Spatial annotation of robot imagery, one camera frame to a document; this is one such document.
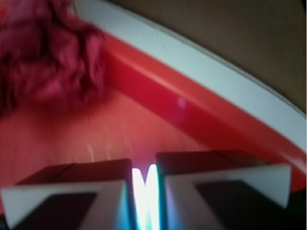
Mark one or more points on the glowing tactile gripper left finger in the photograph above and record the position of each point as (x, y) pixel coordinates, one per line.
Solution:
(76, 196)

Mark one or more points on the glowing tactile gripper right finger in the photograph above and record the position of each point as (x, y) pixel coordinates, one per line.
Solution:
(222, 190)

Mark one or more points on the red paper ball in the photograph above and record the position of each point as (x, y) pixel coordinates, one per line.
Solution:
(48, 57)

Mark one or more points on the red plastic tray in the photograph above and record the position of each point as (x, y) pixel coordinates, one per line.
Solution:
(163, 93)

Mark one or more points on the brown cardboard panel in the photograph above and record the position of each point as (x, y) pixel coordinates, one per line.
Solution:
(266, 38)

